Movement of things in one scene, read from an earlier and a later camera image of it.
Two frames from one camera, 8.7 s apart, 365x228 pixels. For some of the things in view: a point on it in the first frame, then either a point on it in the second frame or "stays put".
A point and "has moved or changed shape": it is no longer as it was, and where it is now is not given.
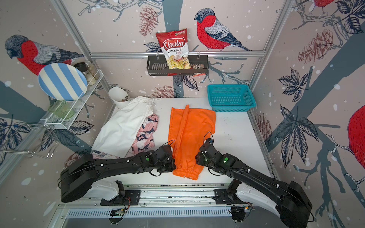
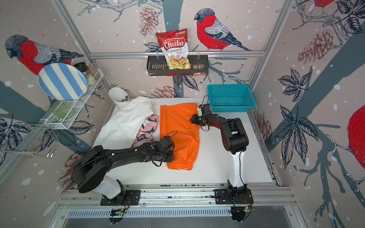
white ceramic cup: [119, 96] stays put
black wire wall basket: [158, 65] stays put
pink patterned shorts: [144, 140] stays put
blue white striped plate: [62, 81] stays put
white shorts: [120, 131] stays put
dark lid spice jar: [83, 67] stays put
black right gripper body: [201, 161] → [198, 120]
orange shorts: [189, 130] has moved or changed shape
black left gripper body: [168, 166] → [168, 157]
